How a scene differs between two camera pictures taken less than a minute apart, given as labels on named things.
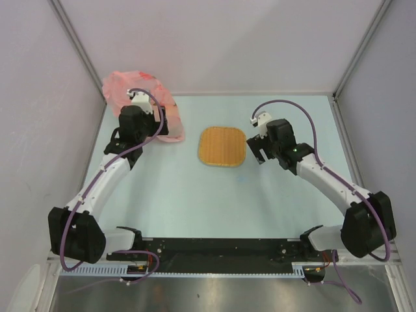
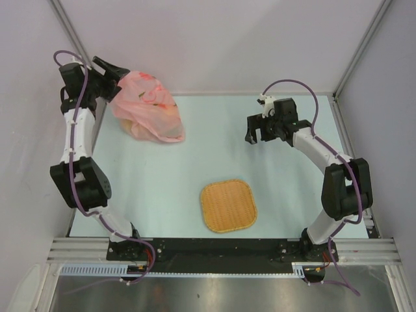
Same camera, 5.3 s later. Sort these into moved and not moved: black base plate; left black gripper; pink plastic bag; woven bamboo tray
Moved: left black gripper; woven bamboo tray
Not moved: pink plastic bag; black base plate
